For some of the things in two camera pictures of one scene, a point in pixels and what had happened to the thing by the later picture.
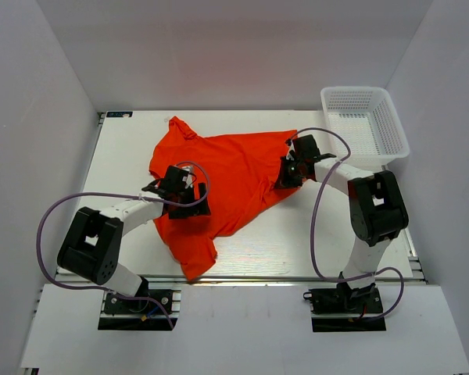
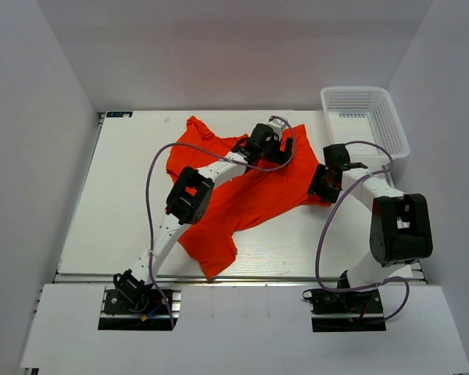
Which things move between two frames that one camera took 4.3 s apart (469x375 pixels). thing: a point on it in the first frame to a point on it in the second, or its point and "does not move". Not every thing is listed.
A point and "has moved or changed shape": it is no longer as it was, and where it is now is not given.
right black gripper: [284, 181] to [316, 185]
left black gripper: [200, 208] to [278, 156]
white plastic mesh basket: [368, 118] does not move
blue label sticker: [119, 113] does not move
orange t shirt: [243, 170] has moved or changed shape
